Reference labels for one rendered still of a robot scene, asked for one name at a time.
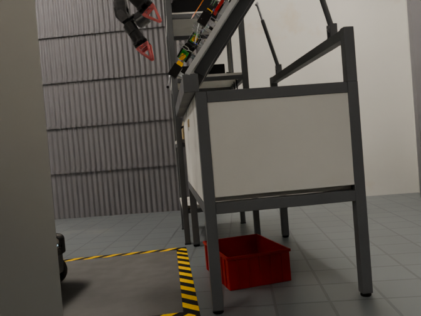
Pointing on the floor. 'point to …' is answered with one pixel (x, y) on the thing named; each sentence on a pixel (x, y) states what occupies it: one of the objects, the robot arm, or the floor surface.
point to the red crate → (252, 261)
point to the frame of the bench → (213, 257)
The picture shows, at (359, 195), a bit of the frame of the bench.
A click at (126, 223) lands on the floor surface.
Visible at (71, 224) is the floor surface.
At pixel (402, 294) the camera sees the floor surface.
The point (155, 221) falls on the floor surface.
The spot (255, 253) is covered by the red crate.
